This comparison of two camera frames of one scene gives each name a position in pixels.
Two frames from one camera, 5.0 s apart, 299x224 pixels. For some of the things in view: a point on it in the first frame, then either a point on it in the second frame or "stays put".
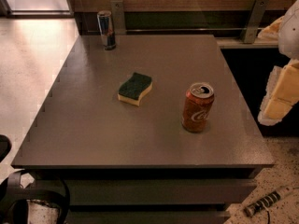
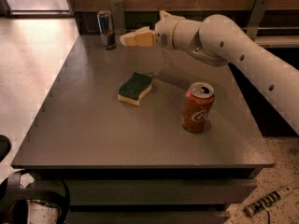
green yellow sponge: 132,90 stays put
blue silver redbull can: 106,30 stays put
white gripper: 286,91 → 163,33
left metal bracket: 119,19 stays put
